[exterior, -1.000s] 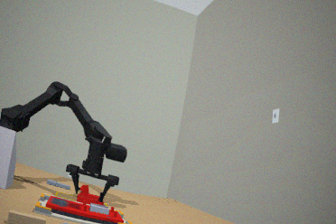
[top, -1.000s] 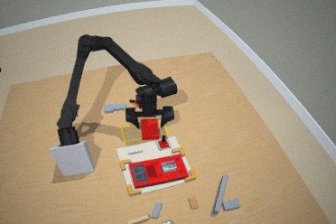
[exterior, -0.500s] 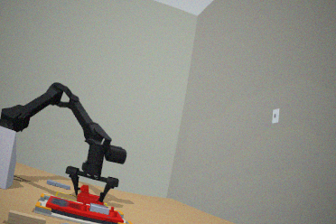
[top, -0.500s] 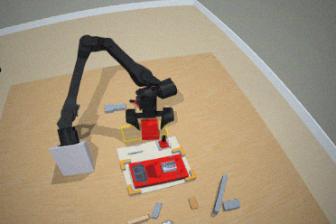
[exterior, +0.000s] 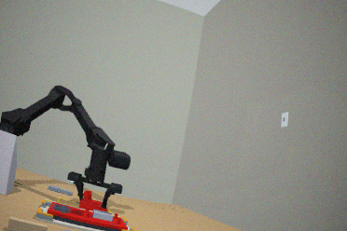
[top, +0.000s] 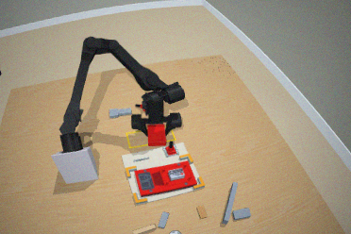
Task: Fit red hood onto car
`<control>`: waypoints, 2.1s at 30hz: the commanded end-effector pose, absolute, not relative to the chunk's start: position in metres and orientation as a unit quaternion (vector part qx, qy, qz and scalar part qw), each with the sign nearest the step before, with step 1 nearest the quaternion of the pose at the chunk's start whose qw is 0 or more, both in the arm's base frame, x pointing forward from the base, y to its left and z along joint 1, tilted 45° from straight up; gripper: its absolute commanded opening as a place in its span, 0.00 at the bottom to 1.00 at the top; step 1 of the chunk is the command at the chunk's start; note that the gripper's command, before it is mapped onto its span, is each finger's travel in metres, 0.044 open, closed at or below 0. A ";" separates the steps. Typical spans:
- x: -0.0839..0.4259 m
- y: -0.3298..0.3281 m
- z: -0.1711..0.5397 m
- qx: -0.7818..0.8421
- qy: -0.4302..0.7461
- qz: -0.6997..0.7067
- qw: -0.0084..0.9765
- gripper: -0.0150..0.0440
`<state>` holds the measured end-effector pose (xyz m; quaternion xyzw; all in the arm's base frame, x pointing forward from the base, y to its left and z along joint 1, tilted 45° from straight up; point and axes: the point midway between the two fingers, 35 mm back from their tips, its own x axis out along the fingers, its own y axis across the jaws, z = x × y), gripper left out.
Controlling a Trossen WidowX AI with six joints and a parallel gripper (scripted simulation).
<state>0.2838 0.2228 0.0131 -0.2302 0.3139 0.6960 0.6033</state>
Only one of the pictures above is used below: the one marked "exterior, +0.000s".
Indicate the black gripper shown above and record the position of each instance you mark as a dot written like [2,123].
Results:
[96,174]

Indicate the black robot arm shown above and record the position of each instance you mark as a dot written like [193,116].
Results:
[18,121]

